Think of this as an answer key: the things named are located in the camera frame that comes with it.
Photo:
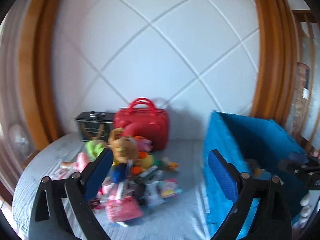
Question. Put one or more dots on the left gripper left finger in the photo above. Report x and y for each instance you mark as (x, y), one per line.
(48, 218)

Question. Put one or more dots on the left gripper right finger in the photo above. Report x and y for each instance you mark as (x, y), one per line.
(272, 219)

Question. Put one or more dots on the brown teddy bear plush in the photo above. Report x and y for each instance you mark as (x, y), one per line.
(123, 148)

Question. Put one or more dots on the beige cosmetic bottle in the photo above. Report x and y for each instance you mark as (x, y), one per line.
(66, 165)

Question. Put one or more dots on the pink pig plush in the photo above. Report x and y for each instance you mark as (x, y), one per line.
(81, 162)

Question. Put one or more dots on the patterned rolled mat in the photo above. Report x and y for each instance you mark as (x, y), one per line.
(299, 101)

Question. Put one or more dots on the blue bristle brush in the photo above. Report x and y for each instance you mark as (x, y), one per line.
(121, 172)

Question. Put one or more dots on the clear plastic bag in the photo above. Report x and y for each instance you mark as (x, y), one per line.
(19, 140)

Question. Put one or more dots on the green frog plush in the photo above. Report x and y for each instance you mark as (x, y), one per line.
(94, 148)

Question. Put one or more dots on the white sachet packet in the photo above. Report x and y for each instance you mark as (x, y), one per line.
(152, 196)

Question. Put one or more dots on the colourful pad pack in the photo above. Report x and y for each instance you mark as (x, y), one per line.
(169, 188)

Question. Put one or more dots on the small white duck toy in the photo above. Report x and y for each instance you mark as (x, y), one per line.
(172, 166)

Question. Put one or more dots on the red hard carry case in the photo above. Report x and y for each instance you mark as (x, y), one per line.
(143, 118)

